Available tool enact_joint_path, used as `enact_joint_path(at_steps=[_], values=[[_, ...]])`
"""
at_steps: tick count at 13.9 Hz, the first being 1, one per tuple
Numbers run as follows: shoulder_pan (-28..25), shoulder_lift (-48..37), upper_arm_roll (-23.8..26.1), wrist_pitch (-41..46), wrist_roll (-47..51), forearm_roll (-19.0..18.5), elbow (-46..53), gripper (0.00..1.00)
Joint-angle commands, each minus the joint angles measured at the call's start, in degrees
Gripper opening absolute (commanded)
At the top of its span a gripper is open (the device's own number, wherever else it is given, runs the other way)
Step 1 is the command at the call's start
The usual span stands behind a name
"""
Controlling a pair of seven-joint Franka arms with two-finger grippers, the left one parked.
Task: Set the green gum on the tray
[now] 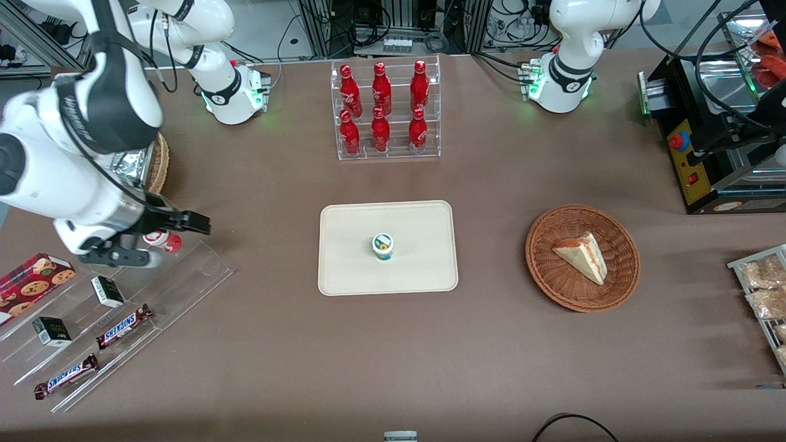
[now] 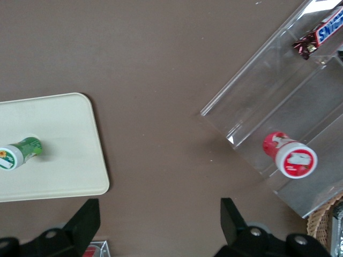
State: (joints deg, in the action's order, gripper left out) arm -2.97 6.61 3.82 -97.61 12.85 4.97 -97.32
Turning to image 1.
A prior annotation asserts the clear acrylic bottle rack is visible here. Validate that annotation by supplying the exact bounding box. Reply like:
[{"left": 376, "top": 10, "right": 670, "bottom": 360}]
[{"left": 330, "top": 54, "right": 442, "bottom": 161}]

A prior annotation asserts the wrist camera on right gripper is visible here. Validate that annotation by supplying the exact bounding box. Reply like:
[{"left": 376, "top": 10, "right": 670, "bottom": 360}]
[{"left": 79, "top": 244, "right": 162, "bottom": 269}]

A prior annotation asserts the red cookie box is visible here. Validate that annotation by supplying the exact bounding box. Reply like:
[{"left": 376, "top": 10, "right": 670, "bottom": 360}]
[{"left": 0, "top": 253, "right": 77, "bottom": 326}]

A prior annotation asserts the red packaged food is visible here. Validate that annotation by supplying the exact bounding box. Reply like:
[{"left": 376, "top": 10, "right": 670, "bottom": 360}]
[{"left": 752, "top": 29, "right": 786, "bottom": 88}]

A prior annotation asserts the light wicker basket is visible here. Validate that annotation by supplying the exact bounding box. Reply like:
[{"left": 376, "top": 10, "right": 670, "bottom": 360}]
[{"left": 145, "top": 131, "right": 170, "bottom": 196}]

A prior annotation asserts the black cable loop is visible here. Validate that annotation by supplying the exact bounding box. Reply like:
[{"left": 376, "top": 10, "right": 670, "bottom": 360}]
[{"left": 531, "top": 413, "right": 621, "bottom": 442}]

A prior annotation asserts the Snickers chocolate bar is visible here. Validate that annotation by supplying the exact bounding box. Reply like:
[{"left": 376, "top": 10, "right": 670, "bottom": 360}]
[
  {"left": 95, "top": 304, "right": 154, "bottom": 351},
  {"left": 34, "top": 353, "right": 100, "bottom": 401}
]

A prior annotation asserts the clear acrylic stepped display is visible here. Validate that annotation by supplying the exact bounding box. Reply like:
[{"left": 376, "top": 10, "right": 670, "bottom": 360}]
[{"left": 0, "top": 233, "right": 233, "bottom": 413}]

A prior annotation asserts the round brown wicker basket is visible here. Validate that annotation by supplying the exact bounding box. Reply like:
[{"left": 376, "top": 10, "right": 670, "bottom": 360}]
[{"left": 526, "top": 204, "right": 641, "bottom": 313}]

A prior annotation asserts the small black box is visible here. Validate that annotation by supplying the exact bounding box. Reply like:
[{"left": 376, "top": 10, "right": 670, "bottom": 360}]
[
  {"left": 91, "top": 276, "right": 126, "bottom": 309},
  {"left": 32, "top": 316, "right": 72, "bottom": 348}
]

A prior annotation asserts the black sealing machine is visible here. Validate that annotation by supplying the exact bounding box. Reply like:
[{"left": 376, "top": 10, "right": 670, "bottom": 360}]
[{"left": 637, "top": 11, "right": 786, "bottom": 215}]

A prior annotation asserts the tray of packaged pastries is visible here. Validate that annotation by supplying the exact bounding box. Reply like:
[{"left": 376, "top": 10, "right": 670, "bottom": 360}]
[{"left": 727, "top": 244, "right": 786, "bottom": 376}]

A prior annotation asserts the red cola bottle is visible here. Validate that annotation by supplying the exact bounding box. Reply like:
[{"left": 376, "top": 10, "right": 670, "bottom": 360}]
[
  {"left": 340, "top": 109, "right": 361, "bottom": 156},
  {"left": 408, "top": 107, "right": 428, "bottom": 154},
  {"left": 410, "top": 60, "right": 430, "bottom": 114},
  {"left": 340, "top": 64, "right": 363, "bottom": 118},
  {"left": 372, "top": 61, "right": 392, "bottom": 116},
  {"left": 371, "top": 107, "right": 391, "bottom": 153}
]

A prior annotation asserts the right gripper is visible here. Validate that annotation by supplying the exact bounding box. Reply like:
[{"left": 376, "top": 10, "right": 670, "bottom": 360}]
[{"left": 53, "top": 207, "right": 212, "bottom": 256}]

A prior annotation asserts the wrapped sandwich wedge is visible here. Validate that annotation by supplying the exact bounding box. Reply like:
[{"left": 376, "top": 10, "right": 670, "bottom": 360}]
[{"left": 551, "top": 231, "right": 609, "bottom": 286}]

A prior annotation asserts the silver foil tray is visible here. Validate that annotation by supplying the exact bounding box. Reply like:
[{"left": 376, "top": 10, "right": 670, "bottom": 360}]
[{"left": 109, "top": 147, "right": 155, "bottom": 187}]

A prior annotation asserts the clear bag of snacks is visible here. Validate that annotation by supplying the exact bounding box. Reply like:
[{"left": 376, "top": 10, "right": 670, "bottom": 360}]
[
  {"left": 739, "top": 255, "right": 786, "bottom": 290},
  {"left": 745, "top": 287, "right": 786, "bottom": 321}
]

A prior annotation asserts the cream plastic tray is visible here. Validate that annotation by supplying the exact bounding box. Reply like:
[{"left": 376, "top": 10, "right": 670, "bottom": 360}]
[{"left": 317, "top": 200, "right": 459, "bottom": 297}]

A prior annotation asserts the red gum bottle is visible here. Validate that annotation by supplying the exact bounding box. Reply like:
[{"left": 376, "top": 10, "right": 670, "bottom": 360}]
[{"left": 143, "top": 230, "right": 183, "bottom": 254}]

